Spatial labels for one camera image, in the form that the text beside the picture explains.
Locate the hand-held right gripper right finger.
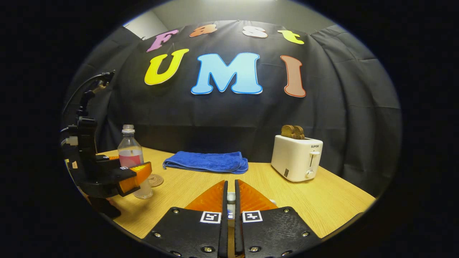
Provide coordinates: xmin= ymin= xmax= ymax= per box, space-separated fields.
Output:
xmin=235 ymin=179 xmax=321 ymax=258

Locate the black backdrop cloth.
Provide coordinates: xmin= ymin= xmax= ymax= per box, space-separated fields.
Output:
xmin=63 ymin=20 xmax=402 ymax=197

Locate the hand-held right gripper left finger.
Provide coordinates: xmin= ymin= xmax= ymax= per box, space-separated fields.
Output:
xmin=143 ymin=180 xmax=229 ymax=258

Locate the blue folded towel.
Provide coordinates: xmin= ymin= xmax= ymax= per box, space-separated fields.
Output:
xmin=163 ymin=151 xmax=249 ymax=175

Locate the white teacup lid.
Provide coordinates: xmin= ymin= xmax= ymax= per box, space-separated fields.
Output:
xmin=227 ymin=192 xmax=236 ymax=220

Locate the clear plastic water bottle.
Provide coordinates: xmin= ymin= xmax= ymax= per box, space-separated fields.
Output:
xmin=118 ymin=125 xmax=153 ymax=200

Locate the white toaster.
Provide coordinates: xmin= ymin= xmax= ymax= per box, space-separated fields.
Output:
xmin=271 ymin=135 xmax=323 ymax=182

